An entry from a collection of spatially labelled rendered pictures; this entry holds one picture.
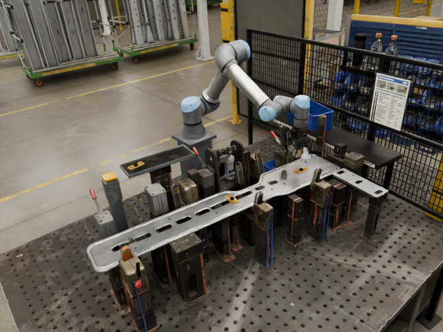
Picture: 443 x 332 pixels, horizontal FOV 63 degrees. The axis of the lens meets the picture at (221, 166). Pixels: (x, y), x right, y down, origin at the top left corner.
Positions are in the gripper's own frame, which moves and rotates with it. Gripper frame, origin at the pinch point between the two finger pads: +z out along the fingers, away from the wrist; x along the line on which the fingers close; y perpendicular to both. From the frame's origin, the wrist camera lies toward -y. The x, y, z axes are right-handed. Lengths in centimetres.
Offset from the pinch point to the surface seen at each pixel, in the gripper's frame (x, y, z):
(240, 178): -11.9, 33.3, 6.2
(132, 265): 20, 106, 0
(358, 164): 16.8, -26.1, 6.0
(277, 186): 4.7, 21.1, 7.7
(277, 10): -197, -148, -42
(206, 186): -16, 52, 6
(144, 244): 5, 96, 6
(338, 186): 21.4, -5.9, 10.1
